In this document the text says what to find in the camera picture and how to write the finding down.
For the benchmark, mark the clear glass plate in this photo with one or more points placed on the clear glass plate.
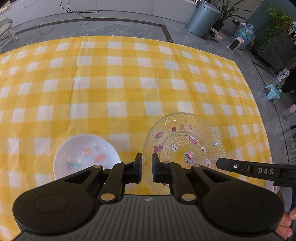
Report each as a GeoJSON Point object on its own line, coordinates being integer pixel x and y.
{"type": "Point", "coordinates": [185, 129]}

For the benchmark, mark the dark grey cabinet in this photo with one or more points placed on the dark grey cabinet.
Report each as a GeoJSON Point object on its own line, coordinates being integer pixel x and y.
{"type": "Point", "coordinates": [275, 55]}

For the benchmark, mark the long leaf plant black pot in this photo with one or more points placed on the long leaf plant black pot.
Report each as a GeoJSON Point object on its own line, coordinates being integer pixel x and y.
{"type": "Point", "coordinates": [227, 9]}

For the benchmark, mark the yellow checked tablecloth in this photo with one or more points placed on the yellow checked tablecloth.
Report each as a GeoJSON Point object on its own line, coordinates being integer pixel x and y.
{"type": "Point", "coordinates": [92, 92]}

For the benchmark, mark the small teal stool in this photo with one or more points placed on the small teal stool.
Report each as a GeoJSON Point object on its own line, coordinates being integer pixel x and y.
{"type": "Point", "coordinates": [272, 91]}

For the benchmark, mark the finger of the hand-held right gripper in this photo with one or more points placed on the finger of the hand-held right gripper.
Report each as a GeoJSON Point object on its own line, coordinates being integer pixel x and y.
{"type": "Point", "coordinates": [231, 165]}

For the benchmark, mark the clear plastic bag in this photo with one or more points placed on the clear plastic bag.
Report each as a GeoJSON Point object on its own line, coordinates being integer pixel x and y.
{"type": "Point", "coordinates": [245, 34]}

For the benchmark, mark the person's right hand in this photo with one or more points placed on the person's right hand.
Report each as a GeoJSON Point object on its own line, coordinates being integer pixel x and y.
{"type": "Point", "coordinates": [289, 224]}

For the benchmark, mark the grey pedal trash can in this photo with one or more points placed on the grey pedal trash can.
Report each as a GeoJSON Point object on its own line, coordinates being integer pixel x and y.
{"type": "Point", "coordinates": [201, 18]}

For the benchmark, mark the pink patterned bag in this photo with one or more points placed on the pink patterned bag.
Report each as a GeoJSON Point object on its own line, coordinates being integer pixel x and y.
{"type": "Point", "coordinates": [216, 34]}

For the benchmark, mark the clear plastic container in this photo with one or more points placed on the clear plastic container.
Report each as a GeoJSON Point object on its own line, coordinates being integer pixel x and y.
{"type": "Point", "coordinates": [266, 99]}

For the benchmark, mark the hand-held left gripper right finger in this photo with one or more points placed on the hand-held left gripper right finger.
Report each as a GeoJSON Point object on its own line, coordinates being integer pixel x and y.
{"type": "Point", "coordinates": [155, 169]}

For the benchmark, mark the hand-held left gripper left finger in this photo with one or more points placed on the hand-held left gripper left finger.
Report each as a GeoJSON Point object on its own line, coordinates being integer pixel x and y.
{"type": "Point", "coordinates": [138, 169]}

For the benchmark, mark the small white sticker plate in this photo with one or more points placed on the small white sticker plate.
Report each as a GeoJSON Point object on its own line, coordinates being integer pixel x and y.
{"type": "Point", "coordinates": [78, 146]}

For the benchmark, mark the green trailing plant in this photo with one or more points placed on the green trailing plant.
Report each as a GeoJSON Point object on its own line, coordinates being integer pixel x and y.
{"type": "Point", "coordinates": [275, 23]}

